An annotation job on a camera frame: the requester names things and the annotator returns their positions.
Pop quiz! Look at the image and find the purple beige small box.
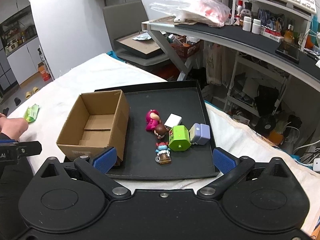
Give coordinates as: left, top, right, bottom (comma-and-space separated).
189, 123, 210, 145

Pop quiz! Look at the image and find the brown cardboard box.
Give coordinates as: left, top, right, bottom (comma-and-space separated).
56, 90, 130, 166

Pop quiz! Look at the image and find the green hexagonal toy box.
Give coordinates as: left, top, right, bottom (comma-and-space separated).
169, 125, 191, 152

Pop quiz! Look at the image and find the blue red small figurine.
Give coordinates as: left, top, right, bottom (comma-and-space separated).
155, 142, 171, 165

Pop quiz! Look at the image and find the white power adapter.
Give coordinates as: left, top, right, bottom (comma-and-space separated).
164, 113, 182, 128

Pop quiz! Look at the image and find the brown-haired doll figurine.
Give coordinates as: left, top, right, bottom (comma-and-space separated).
153, 124, 170, 140

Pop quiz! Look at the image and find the pink bear figurine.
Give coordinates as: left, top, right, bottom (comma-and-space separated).
145, 109, 162, 132

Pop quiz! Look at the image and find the person's left hand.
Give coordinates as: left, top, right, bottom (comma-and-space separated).
0, 114, 28, 141

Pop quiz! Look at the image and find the green tissue pack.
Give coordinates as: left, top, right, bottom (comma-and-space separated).
23, 104, 40, 124

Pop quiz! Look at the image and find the yellow slipper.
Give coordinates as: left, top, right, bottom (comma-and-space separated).
33, 87, 40, 93
25, 92, 32, 99

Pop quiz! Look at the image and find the black shallow tray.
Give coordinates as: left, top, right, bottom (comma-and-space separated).
63, 80, 220, 181

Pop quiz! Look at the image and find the orange box on floor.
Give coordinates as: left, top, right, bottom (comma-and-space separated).
38, 62, 51, 81

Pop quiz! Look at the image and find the red plastic basket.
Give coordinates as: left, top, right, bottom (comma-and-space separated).
170, 36, 202, 59

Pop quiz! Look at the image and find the grey curved desk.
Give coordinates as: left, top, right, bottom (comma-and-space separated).
142, 21, 319, 91

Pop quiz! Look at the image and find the black framed board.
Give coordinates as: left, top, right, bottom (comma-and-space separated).
114, 31, 163, 59

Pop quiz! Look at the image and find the white pill bottle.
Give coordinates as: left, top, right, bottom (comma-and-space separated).
242, 16, 252, 32
252, 18, 261, 35

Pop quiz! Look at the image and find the grey chair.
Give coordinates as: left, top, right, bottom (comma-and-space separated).
103, 1, 170, 72

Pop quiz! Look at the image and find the clear plastic bag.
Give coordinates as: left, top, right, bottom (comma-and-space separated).
150, 0, 230, 28

